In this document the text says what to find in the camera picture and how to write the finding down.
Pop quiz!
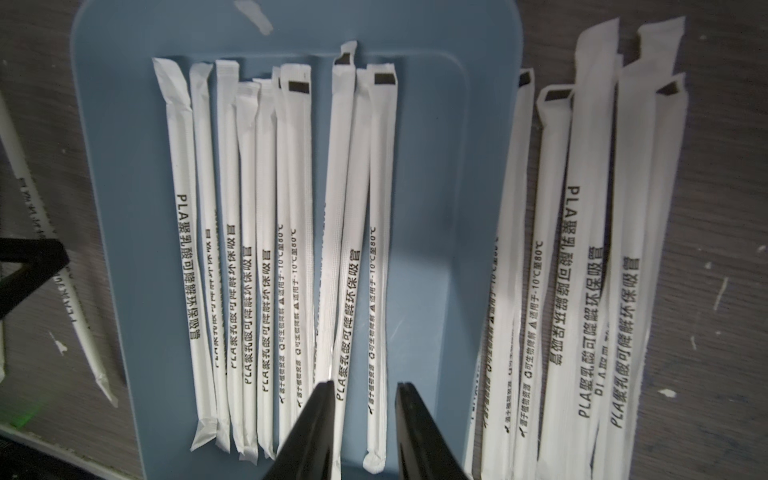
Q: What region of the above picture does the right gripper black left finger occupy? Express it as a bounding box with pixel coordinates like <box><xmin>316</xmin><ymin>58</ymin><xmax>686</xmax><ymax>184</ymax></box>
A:
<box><xmin>263</xmin><ymin>381</ymin><xmax>335</xmax><ymax>480</ymax></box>

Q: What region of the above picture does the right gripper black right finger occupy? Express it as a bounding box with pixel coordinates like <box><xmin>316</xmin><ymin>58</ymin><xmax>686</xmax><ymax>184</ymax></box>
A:
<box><xmin>395</xmin><ymin>382</ymin><xmax>467</xmax><ymax>480</ymax></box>

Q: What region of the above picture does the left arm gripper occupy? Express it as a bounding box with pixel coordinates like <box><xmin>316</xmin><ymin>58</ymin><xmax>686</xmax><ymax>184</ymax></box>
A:
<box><xmin>1</xmin><ymin>238</ymin><xmax>69</xmax><ymax>319</ymax></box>

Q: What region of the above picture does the white paper-wrapped straw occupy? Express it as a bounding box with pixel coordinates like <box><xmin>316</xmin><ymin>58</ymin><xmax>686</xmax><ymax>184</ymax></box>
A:
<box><xmin>278</xmin><ymin>63</ymin><xmax>316</xmax><ymax>427</ymax></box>
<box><xmin>363</xmin><ymin>63</ymin><xmax>398</xmax><ymax>474</ymax></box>
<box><xmin>0</xmin><ymin>89</ymin><xmax>119</xmax><ymax>409</ymax></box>
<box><xmin>190</xmin><ymin>63</ymin><xmax>231</xmax><ymax>453</ymax></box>
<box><xmin>536</xmin><ymin>19</ymin><xmax>620</xmax><ymax>479</ymax></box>
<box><xmin>513</xmin><ymin>85</ymin><xmax>574</xmax><ymax>479</ymax></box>
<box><xmin>255</xmin><ymin>79</ymin><xmax>276</xmax><ymax>459</ymax></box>
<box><xmin>315</xmin><ymin>40</ymin><xmax>358</xmax><ymax>383</ymax></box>
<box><xmin>236</xmin><ymin>81</ymin><xmax>261</xmax><ymax>464</ymax></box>
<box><xmin>215</xmin><ymin>60</ymin><xmax>246</xmax><ymax>455</ymax></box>
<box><xmin>592</xmin><ymin>16</ymin><xmax>685</xmax><ymax>479</ymax></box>
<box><xmin>152</xmin><ymin>57</ymin><xmax>218</xmax><ymax>451</ymax></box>
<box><xmin>464</xmin><ymin>68</ymin><xmax>535</xmax><ymax>479</ymax></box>
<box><xmin>604</xmin><ymin>73</ymin><xmax>689</xmax><ymax>479</ymax></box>
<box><xmin>330</xmin><ymin>69</ymin><xmax>372</xmax><ymax>479</ymax></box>

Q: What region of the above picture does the blue storage box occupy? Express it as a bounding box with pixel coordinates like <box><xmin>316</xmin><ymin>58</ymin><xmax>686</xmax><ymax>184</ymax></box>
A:
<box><xmin>70</xmin><ymin>0</ymin><xmax>524</xmax><ymax>480</ymax></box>

